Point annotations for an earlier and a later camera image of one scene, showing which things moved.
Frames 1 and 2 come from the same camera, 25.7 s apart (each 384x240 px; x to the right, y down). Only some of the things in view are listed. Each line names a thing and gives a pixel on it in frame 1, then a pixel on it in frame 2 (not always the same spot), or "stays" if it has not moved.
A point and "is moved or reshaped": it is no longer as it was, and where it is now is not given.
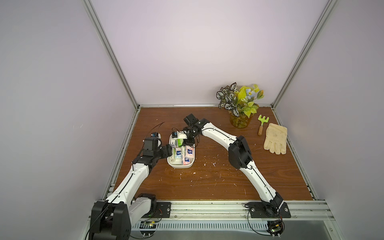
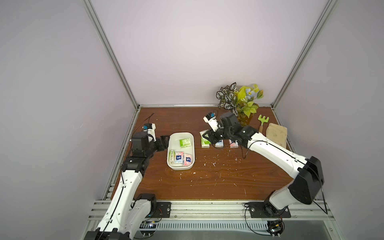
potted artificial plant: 241,101 stays
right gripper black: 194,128 → 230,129
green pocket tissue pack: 180,141 → 205,143
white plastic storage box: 182,156 stays
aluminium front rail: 226,211 stays
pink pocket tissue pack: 189,151 is moved or reshaped
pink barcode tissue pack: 186,160 stays
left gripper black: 167,150 → 161,145
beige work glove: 276,138 stays
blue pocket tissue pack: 178,153 → 220,144
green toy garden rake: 263,120 stays
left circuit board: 147,228 stays
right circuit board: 275,228 stays
